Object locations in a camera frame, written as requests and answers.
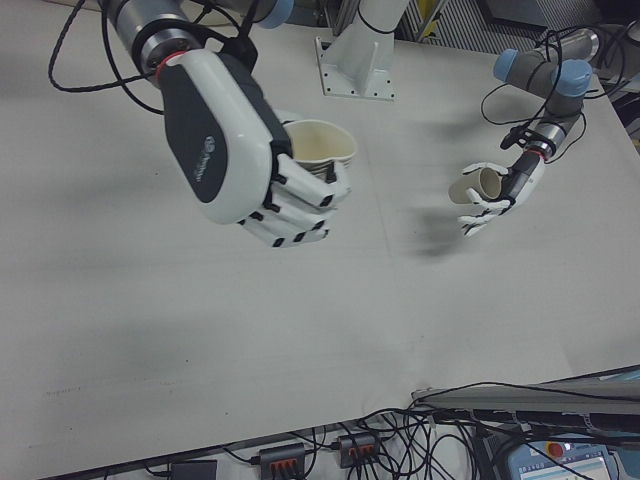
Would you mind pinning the black power adapter box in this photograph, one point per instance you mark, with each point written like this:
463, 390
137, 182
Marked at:
194, 470

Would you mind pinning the grey hub with orange ports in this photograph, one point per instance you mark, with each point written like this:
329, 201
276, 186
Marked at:
360, 450
282, 456

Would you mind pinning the grey ribbed vent panel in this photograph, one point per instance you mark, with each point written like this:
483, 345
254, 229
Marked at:
460, 25

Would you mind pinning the ribbed paper cup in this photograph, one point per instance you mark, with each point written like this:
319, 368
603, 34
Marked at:
320, 142

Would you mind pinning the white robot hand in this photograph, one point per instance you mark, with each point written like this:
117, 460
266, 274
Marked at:
525, 180
215, 135

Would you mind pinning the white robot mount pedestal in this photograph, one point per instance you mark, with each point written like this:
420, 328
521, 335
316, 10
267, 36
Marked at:
352, 70

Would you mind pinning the grey aluminium bar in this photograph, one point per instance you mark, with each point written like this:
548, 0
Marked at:
525, 401

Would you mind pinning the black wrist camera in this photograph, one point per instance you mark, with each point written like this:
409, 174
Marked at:
514, 137
245, 50

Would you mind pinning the robot teach pendant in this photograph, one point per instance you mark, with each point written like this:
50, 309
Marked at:
550, 462

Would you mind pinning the plain paper cup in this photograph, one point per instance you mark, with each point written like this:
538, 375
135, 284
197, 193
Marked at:
489, 184

